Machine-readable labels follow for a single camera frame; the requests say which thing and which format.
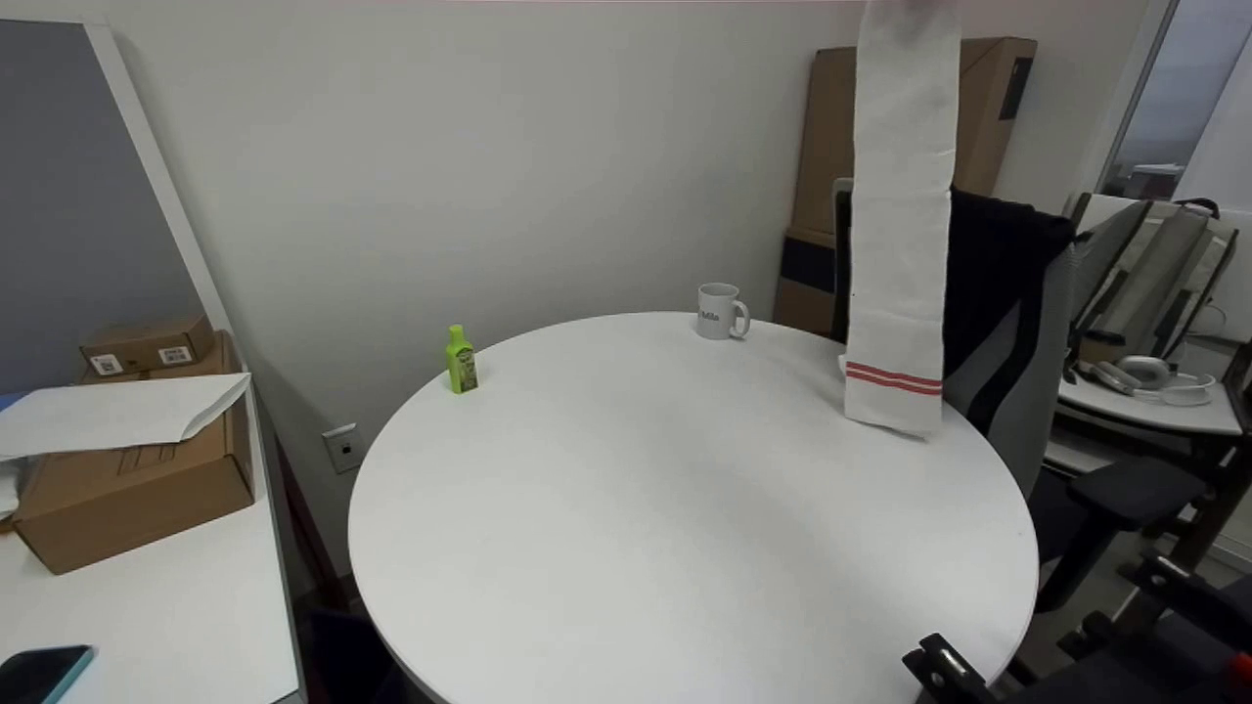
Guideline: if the white towel with red stripes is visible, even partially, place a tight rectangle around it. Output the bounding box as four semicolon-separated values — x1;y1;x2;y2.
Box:
845;0;963;437

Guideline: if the white mug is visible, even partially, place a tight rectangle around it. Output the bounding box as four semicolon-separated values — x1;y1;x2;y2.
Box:
697;281;749;342

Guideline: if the green small bottle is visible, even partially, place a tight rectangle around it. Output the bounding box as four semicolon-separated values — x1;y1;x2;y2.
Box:
446;324;476;394

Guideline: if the black jacket on chair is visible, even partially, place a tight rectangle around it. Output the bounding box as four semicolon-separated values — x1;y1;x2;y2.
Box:
836;189;1070;437

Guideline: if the grey office chair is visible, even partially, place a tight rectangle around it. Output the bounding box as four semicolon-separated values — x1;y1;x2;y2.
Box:
941;193;1074;493

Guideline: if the small cardboard box behind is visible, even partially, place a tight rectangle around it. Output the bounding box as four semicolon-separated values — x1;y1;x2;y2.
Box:
82;318;240;381

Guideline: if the white paper sheet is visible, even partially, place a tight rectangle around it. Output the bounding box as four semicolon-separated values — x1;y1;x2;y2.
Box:
0;373;251;461

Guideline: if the white side desk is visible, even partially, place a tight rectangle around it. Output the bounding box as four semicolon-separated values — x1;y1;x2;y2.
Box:
0;402;306;704

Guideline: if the grey backpack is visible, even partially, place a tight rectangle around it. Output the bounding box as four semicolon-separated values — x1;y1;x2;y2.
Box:
1070;197;1241;365

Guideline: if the grey partition screen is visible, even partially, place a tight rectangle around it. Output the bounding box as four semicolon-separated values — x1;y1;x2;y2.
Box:
0;20;232;390

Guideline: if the cardboard box on desk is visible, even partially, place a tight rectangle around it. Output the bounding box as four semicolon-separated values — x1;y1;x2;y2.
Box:
15;402;255;577

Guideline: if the dark smartphone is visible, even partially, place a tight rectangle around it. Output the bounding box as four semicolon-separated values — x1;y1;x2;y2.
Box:
0;647;93;704

